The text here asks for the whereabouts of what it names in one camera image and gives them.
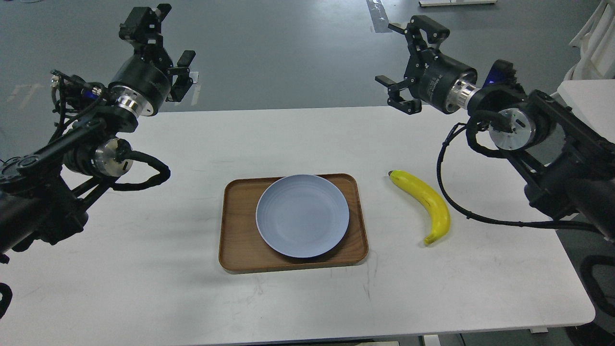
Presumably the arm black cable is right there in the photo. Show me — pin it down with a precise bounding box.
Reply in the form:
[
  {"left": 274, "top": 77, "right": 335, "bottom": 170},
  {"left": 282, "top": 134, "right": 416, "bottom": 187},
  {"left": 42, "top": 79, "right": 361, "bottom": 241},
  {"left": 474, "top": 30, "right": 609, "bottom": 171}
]
[
  {"left": 111, "top": 151, "right": 171, "bottom": 192},
  {"left": 436, "top": 123, "right": 601, "bottom": 234}
]

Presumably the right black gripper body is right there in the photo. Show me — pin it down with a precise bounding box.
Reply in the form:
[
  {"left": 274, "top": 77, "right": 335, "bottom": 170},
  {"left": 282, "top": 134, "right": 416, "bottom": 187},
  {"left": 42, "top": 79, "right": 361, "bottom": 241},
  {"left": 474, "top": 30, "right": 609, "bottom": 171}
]
[{"left": 405, "top": 50, "right": 478, "bottom": 114}]

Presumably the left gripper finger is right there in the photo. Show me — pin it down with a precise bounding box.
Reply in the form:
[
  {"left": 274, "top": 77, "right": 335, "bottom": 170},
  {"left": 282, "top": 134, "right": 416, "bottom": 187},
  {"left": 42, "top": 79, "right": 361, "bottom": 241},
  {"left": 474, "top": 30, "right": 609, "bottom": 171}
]
[
  {"left": 167, "top": 50, "right": 196, "bottom": 103},
  {"left": 119, "top": 4, "right": 172, "bottom": 65}
]

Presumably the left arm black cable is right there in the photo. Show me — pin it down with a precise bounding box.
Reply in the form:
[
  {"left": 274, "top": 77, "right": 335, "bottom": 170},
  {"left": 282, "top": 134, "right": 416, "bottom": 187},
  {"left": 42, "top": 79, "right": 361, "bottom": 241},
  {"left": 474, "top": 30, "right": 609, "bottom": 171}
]
[{"left": 111, "top": 151, "right": 171, "bottom": 192}]

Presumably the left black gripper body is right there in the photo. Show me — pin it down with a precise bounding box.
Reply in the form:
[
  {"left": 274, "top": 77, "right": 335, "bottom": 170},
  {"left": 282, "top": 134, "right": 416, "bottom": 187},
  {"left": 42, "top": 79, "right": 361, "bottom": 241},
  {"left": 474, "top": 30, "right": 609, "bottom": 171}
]
[{"left": 109, "top": 55, "right": 171, "bottom": 116}]

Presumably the brown wooden tray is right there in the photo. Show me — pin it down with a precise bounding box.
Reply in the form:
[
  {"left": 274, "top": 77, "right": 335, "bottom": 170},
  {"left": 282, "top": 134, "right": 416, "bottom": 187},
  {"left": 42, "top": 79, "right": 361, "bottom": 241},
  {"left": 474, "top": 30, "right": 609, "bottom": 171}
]
[{"left": 218, "top": 173, "right": 369, "bottom": 273}]

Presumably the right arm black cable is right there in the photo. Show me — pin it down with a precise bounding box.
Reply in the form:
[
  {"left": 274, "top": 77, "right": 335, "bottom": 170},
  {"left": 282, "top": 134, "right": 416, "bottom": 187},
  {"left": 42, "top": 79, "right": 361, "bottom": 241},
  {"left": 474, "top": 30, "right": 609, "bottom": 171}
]
[{"left": 436, "top": 123, "right": 601, "bottom": 234}]

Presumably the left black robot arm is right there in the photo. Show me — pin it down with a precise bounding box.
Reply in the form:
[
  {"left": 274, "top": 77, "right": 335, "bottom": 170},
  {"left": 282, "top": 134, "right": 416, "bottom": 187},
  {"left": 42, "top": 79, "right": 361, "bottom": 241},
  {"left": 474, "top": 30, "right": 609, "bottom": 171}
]
[{"left": 1, "top": 3, "right": 196, "bottom": 263}]

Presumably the white side table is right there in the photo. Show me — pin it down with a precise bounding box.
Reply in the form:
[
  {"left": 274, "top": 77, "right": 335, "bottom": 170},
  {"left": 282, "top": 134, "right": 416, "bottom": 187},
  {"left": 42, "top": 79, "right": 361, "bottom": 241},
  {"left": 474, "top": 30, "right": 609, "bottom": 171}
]
[{"left": 557, "top": 79, "right": 615, "bottom": 143}]

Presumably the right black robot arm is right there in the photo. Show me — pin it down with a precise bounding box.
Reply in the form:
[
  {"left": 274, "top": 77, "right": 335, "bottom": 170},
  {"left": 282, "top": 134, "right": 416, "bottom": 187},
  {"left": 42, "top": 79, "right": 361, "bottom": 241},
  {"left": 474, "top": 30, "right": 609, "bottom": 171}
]
[{"left": 375, "top": 15, "right": 615, "bottom": 242}]

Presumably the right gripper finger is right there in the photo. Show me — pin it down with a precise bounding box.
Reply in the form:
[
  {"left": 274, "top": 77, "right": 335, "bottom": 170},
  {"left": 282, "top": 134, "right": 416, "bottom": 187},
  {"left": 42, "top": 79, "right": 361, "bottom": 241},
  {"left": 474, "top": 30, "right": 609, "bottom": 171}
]
[
  {"left": 375, "top": 75, "right": 422, "bottom": 115},
  {"left": 387, "top": 15, "right": 451, "bottom": 61}
]

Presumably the light blue plate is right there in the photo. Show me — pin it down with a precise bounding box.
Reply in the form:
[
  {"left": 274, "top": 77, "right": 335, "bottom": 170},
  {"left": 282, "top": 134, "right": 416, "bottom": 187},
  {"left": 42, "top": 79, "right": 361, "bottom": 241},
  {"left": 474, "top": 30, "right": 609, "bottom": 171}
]
[{"left": 255, "top": 174, "right": 350, "bottom": 259}]

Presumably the yellow banana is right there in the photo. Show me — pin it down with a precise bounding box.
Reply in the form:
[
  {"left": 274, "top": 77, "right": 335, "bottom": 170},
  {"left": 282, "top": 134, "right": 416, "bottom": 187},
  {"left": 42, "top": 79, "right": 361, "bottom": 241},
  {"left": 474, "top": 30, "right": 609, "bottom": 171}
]
[{"left": 387, "top": 170, "right": 452, "bottom": 246}]

